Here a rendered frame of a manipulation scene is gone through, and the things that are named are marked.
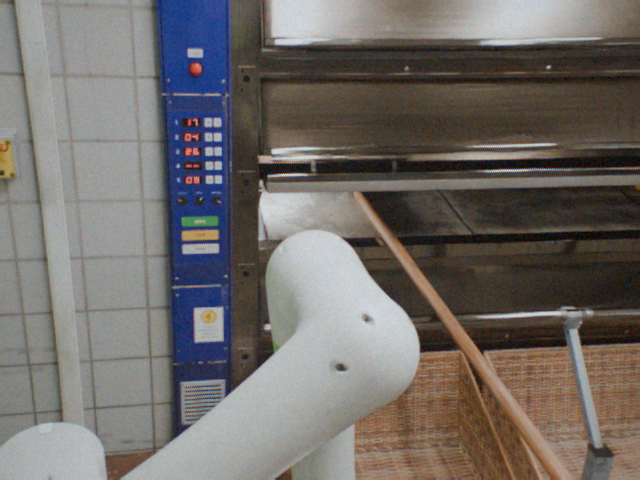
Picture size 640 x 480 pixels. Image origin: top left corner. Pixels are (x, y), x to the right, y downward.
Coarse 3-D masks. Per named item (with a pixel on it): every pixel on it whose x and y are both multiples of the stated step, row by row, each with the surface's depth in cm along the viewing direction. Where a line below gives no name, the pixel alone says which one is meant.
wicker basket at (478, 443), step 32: (448, 352) 230; (416, 384) 230; (448, 384) 232; (384, 416) 230; (416, 416) 232; (448, 416) 234; (480, 416) 219; (384, 448) 231; (416, 448) 232; (448, 448) 233; (480, 448) 220
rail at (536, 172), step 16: (272, 176) 187; (288, 176) 188; (304, 176) 188; (320, 176) 189; (336, 176) 190; (352, 176) 190; (368, 176) 191; (384, 176) 192; (400, 176) 192; (416, 176) 193; (432, 176) 194; (448, 176) 194; (464, 176) 195; (480, 176) 195; (496, 176) 196; (512, 176) 197; (528, 176) 197; (544, 176) 198; (560, 176) 199; (576, 176) 200
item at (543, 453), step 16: (368, 208) 232; (384, 224) 221; (400, 256) 205; (416, 272) 196; (432, 288) 189; (432, 304) 184; (448, 320) 177; (464, 336) 170; (464, 352) 167; (480, 352) 166; (480, 368) 161; (496, 384) 156; (496, 400) 154; (512, 400) 151; (512, 416) 148; (528, 432) 143; (544, 448) 139; (544, 464) 137; (560, 464) 136
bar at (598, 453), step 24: (480, 312) 186; (504, 312) 187; (528, 312) 188; (552, 312) 188; (576, 312) 189; (600, 312) 190; (624, 312) 191; (576, 336) 189; (576, 360) 187; (576, 384) 187; (600, 456) 177
